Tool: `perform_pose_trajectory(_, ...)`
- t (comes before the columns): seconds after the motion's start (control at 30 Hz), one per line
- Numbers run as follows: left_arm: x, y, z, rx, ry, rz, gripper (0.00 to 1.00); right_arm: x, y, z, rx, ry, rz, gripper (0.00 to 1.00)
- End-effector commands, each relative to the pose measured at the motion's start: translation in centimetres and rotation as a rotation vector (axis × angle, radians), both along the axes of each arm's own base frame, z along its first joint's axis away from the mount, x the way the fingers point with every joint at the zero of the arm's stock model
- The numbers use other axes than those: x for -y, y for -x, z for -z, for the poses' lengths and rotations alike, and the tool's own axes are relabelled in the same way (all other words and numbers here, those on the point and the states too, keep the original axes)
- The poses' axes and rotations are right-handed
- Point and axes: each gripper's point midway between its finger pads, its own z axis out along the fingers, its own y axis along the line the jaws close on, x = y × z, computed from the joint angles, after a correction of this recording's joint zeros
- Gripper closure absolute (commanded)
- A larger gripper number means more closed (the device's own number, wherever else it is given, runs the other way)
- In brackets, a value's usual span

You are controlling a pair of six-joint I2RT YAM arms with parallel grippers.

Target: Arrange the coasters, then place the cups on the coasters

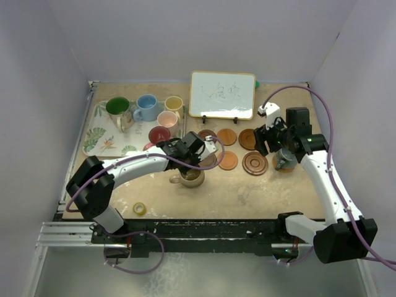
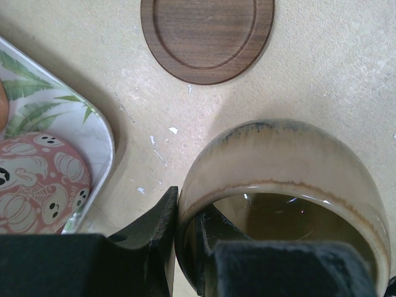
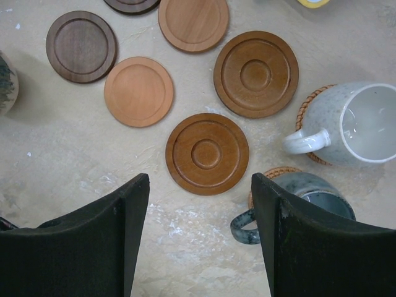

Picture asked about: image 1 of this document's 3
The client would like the pale yellow mug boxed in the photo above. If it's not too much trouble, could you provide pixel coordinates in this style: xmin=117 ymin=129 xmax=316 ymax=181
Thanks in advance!
xmin=165 ymin=96 xmax=184 ymax=118

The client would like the tan stoneware mug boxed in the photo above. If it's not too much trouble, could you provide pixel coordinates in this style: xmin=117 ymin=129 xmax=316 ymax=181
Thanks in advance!
xmin=169 ymin=169 xmax=205 ymax=189

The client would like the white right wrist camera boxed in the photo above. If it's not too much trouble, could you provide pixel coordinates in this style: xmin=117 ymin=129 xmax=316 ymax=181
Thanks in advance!
xmin=257 ymin=102 xmax=281 ymax=130

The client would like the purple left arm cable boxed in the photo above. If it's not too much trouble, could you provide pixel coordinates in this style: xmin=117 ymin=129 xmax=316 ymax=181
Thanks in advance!
xmin=65 ymin=136 xmax=226 ymax=275

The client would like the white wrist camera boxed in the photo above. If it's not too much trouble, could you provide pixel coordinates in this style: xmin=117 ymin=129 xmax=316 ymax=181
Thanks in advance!
xmin=257 ymin=102 xmax=281 ymax=130
xmin=200 ymin=136 xmax=218 ymax=161

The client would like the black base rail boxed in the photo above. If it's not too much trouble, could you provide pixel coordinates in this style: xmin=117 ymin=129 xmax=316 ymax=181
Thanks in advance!
xmin=90 ymin=219 xmax=304 ymax=258

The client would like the pink mug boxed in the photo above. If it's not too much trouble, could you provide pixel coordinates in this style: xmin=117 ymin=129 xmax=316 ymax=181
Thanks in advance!
xmin=157 ymin=111 xmax=181 ymax=137

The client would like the yellow tape roll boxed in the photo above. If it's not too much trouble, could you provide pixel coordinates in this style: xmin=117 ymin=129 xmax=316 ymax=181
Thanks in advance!
xmin=133 ymin=202 xmax=147 ymax=216

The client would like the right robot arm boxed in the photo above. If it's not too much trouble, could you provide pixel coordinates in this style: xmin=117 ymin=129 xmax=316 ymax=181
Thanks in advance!
xmin=254 ymin=103 xmax=377 ymax=264

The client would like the aluminium frame rail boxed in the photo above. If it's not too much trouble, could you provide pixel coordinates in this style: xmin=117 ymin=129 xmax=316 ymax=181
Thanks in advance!
xmin=38 ymin=219 xmax=294 ymax=252

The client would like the red floral mug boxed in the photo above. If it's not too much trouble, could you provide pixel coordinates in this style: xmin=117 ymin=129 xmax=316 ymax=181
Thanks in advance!
xmin=143 ymin=126 xmax=171 ymax=151

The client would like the ringed brown wood coaster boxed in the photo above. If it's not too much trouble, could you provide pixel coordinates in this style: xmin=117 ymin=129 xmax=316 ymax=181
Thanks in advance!
xmin=242 ymin=152 xmax=269 ymax=176

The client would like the light blue mug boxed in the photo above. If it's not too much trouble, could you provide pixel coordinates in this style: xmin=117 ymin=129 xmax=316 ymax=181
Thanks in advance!
xmin=133 ymin=94 xmax=160 ymax=122

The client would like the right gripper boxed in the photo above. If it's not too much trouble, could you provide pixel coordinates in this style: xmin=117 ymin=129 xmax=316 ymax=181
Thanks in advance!
xmin=254 ymin=114 xmax=294 ymax=156

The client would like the floral serving tray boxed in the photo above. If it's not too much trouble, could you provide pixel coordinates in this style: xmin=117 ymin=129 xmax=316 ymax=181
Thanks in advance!
xmin=82 ymin=100 xmax=187 ymax=159

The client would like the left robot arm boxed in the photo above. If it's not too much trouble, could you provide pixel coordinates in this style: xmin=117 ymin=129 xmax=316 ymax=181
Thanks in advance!
xmin=66 ymin=132 xmax=217 ymax=243

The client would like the grey stoneware cup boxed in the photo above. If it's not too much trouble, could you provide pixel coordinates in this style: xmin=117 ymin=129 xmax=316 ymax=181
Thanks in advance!
xmin=274 ymin=148 xmax=298 ymax=172

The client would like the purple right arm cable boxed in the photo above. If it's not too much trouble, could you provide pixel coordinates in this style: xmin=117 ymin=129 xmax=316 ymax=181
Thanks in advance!
xmin=261 ymin=85 xmax=396 ymax=270

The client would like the green interior mug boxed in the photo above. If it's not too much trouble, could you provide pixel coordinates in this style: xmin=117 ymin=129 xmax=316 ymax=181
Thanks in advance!
xmin=105 ymin=97 xmax=134 ymax=132

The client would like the dark walnut coaster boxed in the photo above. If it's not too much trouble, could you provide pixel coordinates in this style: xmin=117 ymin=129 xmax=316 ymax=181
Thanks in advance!
xmin=199 ymin=154 xmax=217 ymax=168
xmin=197 ymin=129 xmax=217 ymax=142

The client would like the yellow-framed whiteboard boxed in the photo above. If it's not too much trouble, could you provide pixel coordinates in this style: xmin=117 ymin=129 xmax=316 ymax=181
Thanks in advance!
xmin=189 ymin=71 xmax=256 ymax=120

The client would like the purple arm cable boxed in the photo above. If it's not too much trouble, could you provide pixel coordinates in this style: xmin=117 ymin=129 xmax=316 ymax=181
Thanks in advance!
xmin=65 ymin=136 xmax=226 ymax=275
xmin=261 ymin=85 xmax=396 ymax=270

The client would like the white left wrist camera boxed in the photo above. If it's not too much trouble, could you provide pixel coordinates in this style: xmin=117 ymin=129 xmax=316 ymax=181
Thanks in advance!
xmin=200 ymin=136 xmax=218 ymax=161

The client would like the light wood coaster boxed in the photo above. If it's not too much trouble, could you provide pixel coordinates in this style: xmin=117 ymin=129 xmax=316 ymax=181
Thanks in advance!
xmin=217 ymin=151 xmax=238 ymax=170
xmin=217 ymin=128 xmax=237 ymax=146

